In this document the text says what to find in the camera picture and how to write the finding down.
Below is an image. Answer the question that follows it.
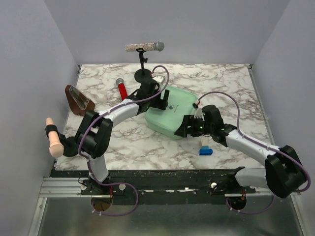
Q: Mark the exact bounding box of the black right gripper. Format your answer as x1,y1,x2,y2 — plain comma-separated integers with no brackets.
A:
174,114,214,137

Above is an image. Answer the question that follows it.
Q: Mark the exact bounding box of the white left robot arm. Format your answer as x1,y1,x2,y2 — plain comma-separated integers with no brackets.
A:
75,74,169,194

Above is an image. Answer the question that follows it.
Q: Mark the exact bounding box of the brown metronome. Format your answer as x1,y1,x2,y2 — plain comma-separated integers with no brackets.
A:
64,85,95,117

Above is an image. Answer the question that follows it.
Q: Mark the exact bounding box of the black round stand base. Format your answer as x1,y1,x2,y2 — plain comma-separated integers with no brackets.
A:
61,137,78,157

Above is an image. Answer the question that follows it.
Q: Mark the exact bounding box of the black microphone stand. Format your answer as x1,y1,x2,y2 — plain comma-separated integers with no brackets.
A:
134,48,152,84

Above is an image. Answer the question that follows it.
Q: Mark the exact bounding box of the red microphone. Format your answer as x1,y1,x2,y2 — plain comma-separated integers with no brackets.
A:
116,78,128,100

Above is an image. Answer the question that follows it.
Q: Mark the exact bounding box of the blue white toy brick stack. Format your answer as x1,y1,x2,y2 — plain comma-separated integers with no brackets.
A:
198,139,213,156

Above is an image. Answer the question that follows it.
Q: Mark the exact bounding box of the green medicine kit case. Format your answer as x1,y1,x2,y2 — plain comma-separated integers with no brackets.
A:
145,86,197,140

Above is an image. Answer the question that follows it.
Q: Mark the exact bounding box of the glitter microphone on stand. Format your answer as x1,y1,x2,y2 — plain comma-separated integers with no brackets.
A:
125,41,165,52

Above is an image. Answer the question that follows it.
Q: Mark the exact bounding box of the beige microphone on stand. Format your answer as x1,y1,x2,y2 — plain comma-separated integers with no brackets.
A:
46,118,64,158

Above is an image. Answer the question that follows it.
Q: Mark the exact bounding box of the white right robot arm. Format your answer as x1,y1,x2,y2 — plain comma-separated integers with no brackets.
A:
174,105,307,198

